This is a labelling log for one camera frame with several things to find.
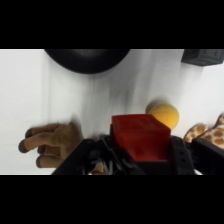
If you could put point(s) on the black bowl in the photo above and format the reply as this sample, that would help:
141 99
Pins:
87 60

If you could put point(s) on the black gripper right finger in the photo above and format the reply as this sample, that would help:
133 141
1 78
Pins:
196 158

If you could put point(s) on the red cube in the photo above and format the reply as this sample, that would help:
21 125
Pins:
141 135

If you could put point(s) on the brown plush animal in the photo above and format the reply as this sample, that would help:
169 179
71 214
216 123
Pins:
55 143

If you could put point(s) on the dark grey cube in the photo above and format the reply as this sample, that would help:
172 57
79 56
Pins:
203 57

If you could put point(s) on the yellow ball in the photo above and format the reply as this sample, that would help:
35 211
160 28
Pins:
165 115

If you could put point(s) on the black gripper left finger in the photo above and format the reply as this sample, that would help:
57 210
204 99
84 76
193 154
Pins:
96 159

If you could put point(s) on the spotted giraffe plush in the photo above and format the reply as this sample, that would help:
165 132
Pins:
210 133

